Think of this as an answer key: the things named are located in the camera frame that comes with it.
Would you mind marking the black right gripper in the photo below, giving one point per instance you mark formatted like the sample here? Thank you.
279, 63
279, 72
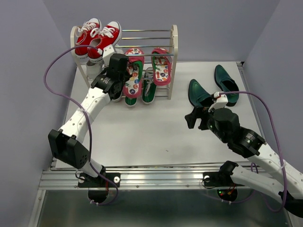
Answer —
197, 113

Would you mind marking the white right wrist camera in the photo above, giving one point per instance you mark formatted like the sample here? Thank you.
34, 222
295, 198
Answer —
220, 101

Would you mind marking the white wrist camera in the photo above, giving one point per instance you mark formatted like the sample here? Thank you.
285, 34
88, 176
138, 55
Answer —
220, 101
108, 51

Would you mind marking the red sneaker right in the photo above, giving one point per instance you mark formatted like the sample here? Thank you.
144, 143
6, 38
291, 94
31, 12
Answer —
102, 38

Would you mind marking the red sneaker left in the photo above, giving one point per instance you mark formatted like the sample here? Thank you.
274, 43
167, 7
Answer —
85, 34

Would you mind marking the black sneaker right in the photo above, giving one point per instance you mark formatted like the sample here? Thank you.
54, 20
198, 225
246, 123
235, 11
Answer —
117, 97

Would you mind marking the dark green loafer near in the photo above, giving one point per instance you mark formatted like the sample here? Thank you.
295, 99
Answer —
198, 96

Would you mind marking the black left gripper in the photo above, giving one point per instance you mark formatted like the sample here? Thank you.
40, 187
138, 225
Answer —
127, 75

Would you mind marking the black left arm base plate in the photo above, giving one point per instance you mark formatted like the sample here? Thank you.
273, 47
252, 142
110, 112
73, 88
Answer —
86, 181

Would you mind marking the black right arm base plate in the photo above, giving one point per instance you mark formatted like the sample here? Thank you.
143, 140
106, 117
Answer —
217, 179

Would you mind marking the green canvas sneaker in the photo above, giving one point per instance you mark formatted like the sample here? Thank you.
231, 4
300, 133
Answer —
130, 101
149, 88

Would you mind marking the white sneaker right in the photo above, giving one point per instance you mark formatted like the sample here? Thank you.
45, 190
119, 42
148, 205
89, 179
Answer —
118, 50

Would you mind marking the aluminium table edge rail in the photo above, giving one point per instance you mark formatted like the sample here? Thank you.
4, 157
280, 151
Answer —
141, 178

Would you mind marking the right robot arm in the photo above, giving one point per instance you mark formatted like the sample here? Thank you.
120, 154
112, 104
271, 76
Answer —
285, 184

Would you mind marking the cream shoe rack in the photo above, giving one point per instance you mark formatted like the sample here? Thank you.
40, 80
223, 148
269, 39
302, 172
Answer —
172, 49

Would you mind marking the dark green loafer far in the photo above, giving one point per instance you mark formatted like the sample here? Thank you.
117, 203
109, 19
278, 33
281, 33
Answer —
226, 84

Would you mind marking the white sneaker left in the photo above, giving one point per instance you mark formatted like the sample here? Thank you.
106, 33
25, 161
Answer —
94, 69

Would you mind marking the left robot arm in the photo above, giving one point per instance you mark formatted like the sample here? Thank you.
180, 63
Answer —
66, 142

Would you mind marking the white sneaker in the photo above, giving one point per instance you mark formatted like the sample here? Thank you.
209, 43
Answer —
118, 50
94, 69

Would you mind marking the red sneaker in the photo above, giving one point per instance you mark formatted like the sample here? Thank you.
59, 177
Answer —
85, 34
102, 38

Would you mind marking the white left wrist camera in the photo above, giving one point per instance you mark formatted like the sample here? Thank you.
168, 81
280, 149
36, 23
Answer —
108, 51

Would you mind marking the pink slide sandal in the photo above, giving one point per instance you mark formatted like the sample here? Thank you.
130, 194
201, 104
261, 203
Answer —
161, 66
133, 86

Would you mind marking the dark green loafer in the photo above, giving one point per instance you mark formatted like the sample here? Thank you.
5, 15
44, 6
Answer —
226, 84
198, 96

